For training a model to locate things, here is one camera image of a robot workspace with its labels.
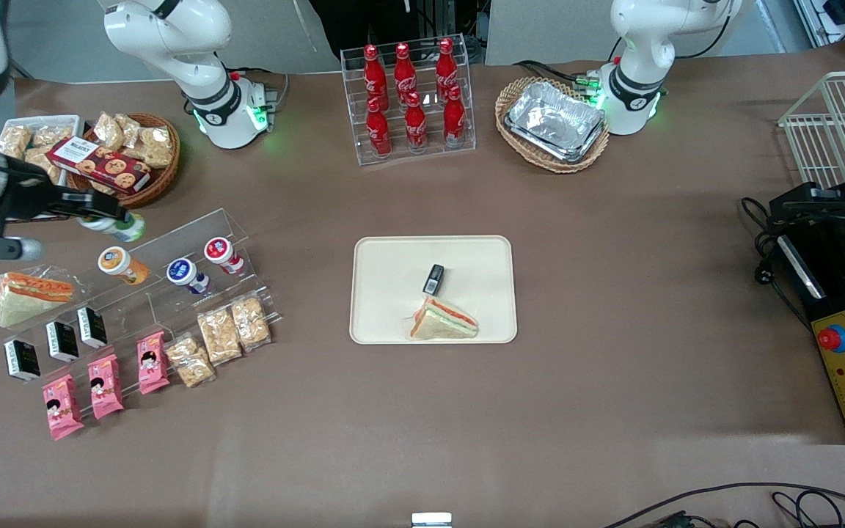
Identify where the clear acrylic bottle rack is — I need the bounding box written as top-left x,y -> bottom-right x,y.
340,33 -> 478,168

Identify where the blue gum bottle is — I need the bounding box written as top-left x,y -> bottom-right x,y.
166,257 -> 211,296

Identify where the green gum bottle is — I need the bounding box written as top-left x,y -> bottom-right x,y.
76,211 -> 147,244

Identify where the wicker basket with foil trays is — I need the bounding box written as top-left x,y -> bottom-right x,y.
494,76 -> 612,175

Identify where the white wire rack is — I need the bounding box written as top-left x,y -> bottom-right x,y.
778,70 -> 845,193

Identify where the aluminium foil tray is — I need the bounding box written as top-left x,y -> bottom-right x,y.
506,81 -> 607,156
509,132 -> 605,164

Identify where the metal equipment shelf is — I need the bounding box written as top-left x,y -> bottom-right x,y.
792,0 -> 845,70

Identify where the long black floor cable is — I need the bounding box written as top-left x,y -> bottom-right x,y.
601,482 -> 845,528

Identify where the white plastic bin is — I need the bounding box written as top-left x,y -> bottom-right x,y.
0,115 -> 85,186

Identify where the black power cable with plug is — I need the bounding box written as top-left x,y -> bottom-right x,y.
739,196 -> 813,332

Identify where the wrapped triangle sandwich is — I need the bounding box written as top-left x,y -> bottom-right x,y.
0,271 -> 76,329
409,296 -> 480,342

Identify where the cream plastic tray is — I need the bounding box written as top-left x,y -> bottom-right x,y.
349,235 -> 519,345

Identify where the looped black cable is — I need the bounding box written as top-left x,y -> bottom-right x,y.
770,489 -> 845,528

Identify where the red cookie box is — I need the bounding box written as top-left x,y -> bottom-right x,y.
45,136 -> 153,196

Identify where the pink snack pack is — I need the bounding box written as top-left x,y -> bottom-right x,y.
41,373 -> 86,441
136,330 -> 172,396
87,353 -> 125,421

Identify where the red gum bottle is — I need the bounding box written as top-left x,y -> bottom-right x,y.
203,236 -> 246,277

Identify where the black sealing machine yellow panel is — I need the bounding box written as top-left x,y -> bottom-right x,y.
769,183 -> 845,446

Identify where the brown wicker snack basket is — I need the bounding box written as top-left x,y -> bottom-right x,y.
62,111 -> 182,210

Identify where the orange gum bottle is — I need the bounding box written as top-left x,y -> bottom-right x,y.
97,246 -> 151,287

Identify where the red cola bottle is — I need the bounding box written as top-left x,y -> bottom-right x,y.
442,85 -> 467,148
365,98 -> 393,159
403,91 -> 429,153
393,42 -> 418,96
434,37 -> 461,92
362,44 -> 387,100

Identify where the clear acrylic tiered shelf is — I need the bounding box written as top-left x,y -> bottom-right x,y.
0,208 -> 282,422

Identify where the clear cracker pack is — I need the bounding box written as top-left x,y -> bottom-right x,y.
30,123 -> 76,149
126,126 -> 175,169
22,147 -> 61,184
0,125 -> 34,159
230,293 -> 273,351
114,113 -> 146,147
165,333 -> 217,389
196,306 -> 244,366
92,111 -> 127,152

